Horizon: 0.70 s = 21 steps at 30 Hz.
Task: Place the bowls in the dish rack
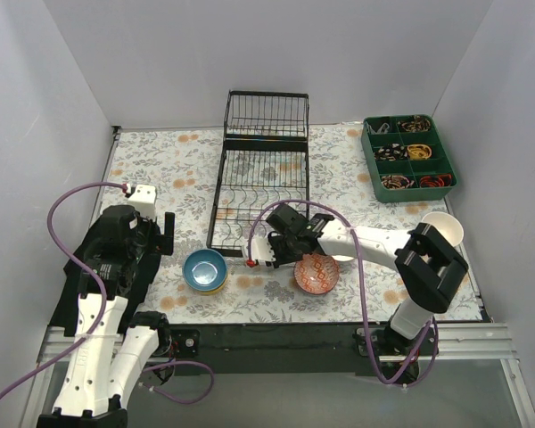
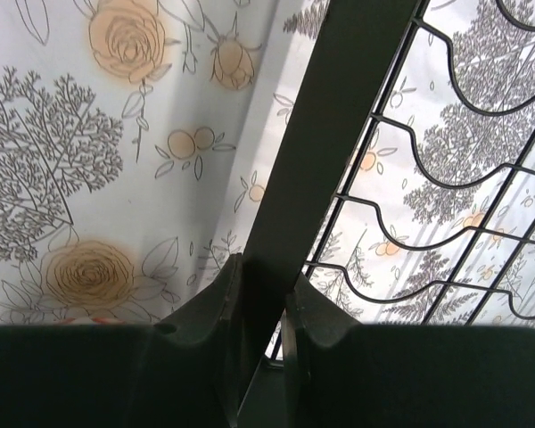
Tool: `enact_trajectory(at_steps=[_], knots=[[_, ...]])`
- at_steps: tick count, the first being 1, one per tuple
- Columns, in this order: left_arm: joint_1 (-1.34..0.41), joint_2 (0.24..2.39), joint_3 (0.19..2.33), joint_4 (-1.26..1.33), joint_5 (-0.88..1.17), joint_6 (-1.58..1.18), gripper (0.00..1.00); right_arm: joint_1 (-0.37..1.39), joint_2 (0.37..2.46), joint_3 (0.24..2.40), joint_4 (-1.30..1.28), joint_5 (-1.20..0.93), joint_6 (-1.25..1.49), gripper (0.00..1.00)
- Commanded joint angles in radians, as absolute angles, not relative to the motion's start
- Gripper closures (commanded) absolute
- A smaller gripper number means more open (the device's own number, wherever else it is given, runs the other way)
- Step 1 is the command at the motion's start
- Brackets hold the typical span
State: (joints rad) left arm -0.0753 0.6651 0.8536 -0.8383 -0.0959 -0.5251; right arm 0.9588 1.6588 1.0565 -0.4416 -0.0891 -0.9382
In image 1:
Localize red patterned bowl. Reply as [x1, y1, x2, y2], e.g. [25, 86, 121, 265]
[293, 254, 340, 295]

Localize blue ceramic bowl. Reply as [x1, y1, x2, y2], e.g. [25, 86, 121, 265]
[182, 249, 228, 287]

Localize plain white bowl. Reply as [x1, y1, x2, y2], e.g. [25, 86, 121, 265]
[333, 255, 354, 263]

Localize black wire dish rack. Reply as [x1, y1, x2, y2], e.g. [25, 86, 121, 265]
[206, 90, 309, 258]

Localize yellow bowl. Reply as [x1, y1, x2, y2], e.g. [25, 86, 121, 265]
[191, 281, 226, 295]

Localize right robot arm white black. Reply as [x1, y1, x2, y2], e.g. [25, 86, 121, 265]
[249, 203, 469, 355]

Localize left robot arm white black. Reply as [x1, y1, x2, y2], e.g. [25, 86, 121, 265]
[37, 204, 175, 427]

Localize black cloth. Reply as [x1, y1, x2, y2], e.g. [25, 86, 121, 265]
[48, 218, 161, 334]

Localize black front base bar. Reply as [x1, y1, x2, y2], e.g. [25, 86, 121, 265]
[170, 323, 375, 376]

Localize green compartment organizer tray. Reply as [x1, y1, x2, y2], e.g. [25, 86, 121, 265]
[361, 114, 458, 203]

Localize yellow bands in tray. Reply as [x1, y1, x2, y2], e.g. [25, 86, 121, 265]
[406, 144, 432, 161]

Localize white bowl far right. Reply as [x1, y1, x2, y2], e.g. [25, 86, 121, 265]
[421, 211, 464, 247]

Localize red bands in tray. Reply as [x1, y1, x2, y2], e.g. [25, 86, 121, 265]
[419, 173, 453, 188]

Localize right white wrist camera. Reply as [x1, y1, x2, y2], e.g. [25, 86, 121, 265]
[246, 236, 276, 268]

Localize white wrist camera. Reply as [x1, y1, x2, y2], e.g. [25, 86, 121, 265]
[246, 236, 276, 268]
[124, 184, 157, 220]

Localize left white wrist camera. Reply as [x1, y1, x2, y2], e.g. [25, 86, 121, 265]
[124, 184, 157, 220]

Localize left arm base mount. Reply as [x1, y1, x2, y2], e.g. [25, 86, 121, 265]
[141, 327, 201, 386]

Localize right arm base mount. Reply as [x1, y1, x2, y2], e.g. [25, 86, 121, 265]
[352, 325, 440, 389]

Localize aluminium frame rail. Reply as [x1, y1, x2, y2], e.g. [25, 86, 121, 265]
[20, 323, 535, 428]

